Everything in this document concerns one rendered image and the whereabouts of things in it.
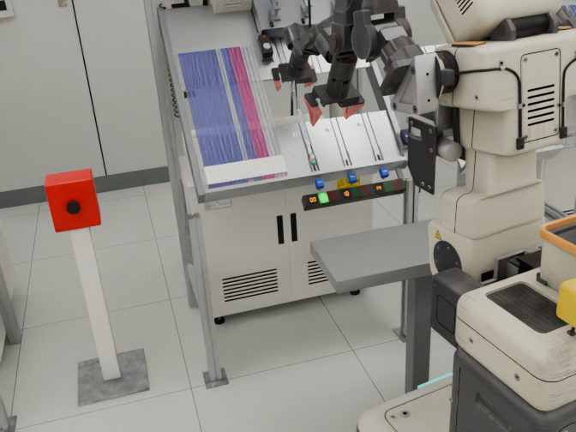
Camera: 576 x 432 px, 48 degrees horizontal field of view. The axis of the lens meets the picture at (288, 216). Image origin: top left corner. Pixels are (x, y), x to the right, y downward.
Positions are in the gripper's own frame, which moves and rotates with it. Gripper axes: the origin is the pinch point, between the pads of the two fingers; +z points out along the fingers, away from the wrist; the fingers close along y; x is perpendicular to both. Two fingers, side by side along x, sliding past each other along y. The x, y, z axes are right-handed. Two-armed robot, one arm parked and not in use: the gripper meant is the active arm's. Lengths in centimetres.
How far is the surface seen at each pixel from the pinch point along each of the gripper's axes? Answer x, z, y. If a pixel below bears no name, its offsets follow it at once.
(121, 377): 73, 61, 71
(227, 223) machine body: 29, 40, 25
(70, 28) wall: -124, 119, 72
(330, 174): 33.7, -0.4, -4.5
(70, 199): 25, 8, 75
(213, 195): 33.9, 0.4, 33.2
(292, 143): 20.6, 0.5, 4.5
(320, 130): 17.5, 0.5, -5.6
